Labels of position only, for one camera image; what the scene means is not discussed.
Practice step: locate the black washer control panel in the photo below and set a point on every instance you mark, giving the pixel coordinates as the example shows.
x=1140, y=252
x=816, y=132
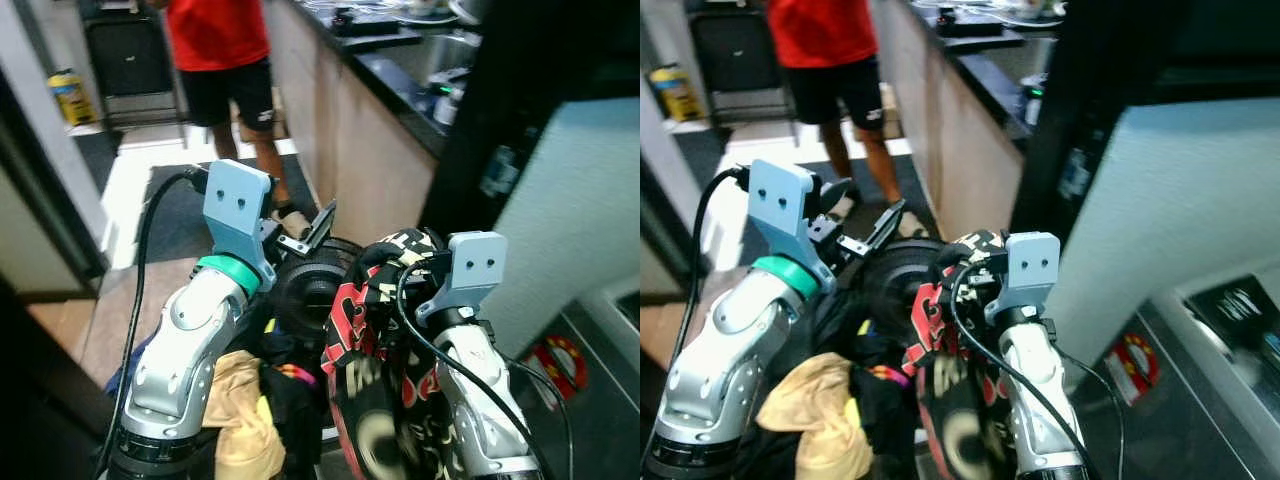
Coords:
x=1245, y=320

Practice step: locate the black garment colourful trim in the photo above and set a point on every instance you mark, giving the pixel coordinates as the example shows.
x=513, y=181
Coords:
x=880, y=400
x=300, y=400

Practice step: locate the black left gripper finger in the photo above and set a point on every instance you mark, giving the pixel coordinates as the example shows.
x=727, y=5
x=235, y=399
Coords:
x=312, y=232
x=285, y=204
x=836, y=195
x=876, y=232

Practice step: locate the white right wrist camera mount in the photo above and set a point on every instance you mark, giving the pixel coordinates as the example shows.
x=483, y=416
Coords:
x=475, y=265
x=1035, y=265

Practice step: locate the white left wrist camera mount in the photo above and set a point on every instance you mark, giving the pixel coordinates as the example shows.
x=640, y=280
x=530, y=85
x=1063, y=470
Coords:
x=785, y=205
x=240, y=205

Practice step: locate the tan cloth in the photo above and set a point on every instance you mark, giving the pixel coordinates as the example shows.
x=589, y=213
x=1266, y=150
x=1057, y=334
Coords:
x=820, y=420
x=245, y=420

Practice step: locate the grey top-load washing machine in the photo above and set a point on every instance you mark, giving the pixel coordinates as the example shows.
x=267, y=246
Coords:
x=1190, y=430
x=590, y=440

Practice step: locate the dark grey floor mat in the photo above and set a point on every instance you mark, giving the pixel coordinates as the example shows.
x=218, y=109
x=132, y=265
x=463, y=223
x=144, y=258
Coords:
x=180, y=215
x=725, y=150

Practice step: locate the dark window frame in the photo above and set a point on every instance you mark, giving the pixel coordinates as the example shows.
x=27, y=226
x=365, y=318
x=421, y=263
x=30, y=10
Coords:
x=1100, y=100
x=530, y=100

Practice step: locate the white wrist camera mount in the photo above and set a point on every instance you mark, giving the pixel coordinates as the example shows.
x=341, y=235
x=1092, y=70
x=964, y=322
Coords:
x=785, y=205
x=1035, y=265
x=475, y=265
x=240, y=205

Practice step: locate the black garment cream red print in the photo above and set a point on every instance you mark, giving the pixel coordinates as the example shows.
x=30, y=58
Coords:
x=950, y=430
x=375, y=425

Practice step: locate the yellow plastic container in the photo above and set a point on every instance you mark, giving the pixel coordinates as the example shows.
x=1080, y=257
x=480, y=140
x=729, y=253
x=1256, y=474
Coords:
x=70, y=98
x=676, y=92

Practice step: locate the red round washer sticker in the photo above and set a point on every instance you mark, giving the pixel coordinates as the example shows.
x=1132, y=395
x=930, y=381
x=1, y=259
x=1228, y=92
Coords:
x=560, y=365
x=1132, y=368

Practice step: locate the kitchen counter dark top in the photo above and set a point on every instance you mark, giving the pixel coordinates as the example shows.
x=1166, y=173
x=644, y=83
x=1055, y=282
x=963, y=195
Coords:
x=965, y=140
x=370, y=150

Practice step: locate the person red shirt black shorts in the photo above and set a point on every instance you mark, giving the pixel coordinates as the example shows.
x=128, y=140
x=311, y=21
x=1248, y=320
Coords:
x=215, y=35
x=820, y=30

